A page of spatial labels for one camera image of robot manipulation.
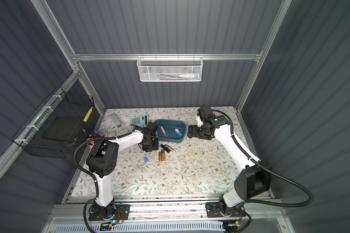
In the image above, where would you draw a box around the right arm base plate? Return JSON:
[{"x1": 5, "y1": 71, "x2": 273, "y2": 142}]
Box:
[{"x1": 205, "y1": 201, "x2": 246, "y2": 218}]

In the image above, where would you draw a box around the coral lip gloss silver cap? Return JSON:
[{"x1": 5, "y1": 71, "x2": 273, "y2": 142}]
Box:
[{"x1": 161, "y1": 149, "x2": 166, "y2": 161}]

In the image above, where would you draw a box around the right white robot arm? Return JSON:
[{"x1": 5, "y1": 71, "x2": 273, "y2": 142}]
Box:
[{"x1": 188, "y1": 116, "x2": 271, "y2": 212}]

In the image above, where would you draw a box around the gold glitter lipstick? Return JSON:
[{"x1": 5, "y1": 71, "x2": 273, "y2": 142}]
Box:
[{"x1": 158, "y1": 151, "x2": 162, "y2": 163}]

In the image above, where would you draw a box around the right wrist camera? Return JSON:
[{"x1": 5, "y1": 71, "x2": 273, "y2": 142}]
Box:
[{"x1": 196, "y1": 106, "x2": 215, "y2": 127}]

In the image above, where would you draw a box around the white wire mesh basket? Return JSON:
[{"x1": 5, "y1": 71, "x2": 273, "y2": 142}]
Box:
[{"x1": 137, "y1": 57, "x2": 204, "y2": 82}]

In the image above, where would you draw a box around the white perforated cable tray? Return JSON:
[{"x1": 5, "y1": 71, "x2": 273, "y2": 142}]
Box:
[{"x1": 53, "y1": 220, "x2": 225, "y2": 233}]

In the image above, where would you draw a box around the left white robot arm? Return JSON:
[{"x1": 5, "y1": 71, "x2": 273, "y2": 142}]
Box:
[{"x1": 86, "y1": 122, "x2": 159, "y2": 207}]

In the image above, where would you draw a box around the right black cable conduit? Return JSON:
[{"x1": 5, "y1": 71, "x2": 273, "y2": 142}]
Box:
[{"x1": 211, "y1": 109, "x2": 314, "y2": 208}]

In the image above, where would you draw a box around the left black cable conduit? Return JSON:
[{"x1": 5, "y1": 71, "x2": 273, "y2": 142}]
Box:
[{"x1": 72, "y1": 130, "x2": 135, "y2": 233}]

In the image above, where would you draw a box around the floral table mat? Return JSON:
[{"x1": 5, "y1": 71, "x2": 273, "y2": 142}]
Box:
[{"x1": 68, "y1": 106, "x2": 266, "y2": 197}]

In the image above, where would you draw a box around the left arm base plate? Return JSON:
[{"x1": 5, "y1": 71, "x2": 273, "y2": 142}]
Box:
[{"x1": 88, "y1": 203, "x2": 131, "y2": 221}]

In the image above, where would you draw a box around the grey blue small device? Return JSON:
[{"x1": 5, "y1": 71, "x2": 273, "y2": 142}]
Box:
[{"x1": 110, "y1": 114, "x2": 122, "y2": 128}]

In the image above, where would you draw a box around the black cable conduit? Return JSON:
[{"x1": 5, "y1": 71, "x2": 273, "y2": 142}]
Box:
[
  {"x1": 211, "y1": 109, "x2": 314, "y2": 208},
  {"x1": 72, "y1": 130, "x2": 135, "y2": 233}
]

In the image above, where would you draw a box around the pink lip gloss tube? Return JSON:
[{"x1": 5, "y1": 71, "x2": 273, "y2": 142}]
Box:
[{"x1": 160, "y1": 126, "x2": 168, "y2": 138}]

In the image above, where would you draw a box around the gold glitter lipstick angled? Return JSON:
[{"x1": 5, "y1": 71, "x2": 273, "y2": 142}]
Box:
[{"x1": 165, "y1": 144, "x2": 174, "y2": 152}]

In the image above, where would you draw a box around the cup of coloured pens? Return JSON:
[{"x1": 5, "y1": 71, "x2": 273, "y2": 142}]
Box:
[{"x1": 87, "y1": 131, "x2": 101, "y2": 146}]

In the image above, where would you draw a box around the pink blue gradient lipstick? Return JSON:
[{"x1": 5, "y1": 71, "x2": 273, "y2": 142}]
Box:
[{"x1": 141, "y1": 152, "x2": 149, "y2": 163}]

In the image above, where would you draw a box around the teal storage box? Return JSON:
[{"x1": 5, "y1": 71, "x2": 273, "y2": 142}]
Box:
[{"x1": 154, "y1": 119, "x2": 186, "y2": 143}]

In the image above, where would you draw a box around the teal calculator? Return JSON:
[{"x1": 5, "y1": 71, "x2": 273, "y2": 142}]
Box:
[{"x1": 131, "y1": 115, "x2": 150, "y2": 128}]

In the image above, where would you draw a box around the black lipstick gold band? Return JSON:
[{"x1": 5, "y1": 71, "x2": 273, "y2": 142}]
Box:
[{"x1": 160, "y1": 144, "x2": 171, "y2": 153}]

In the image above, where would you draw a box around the black wire basket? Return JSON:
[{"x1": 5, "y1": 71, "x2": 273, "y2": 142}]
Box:
[{"x1": 12, "y1": 89, "x2": 99, "y2": 159}]

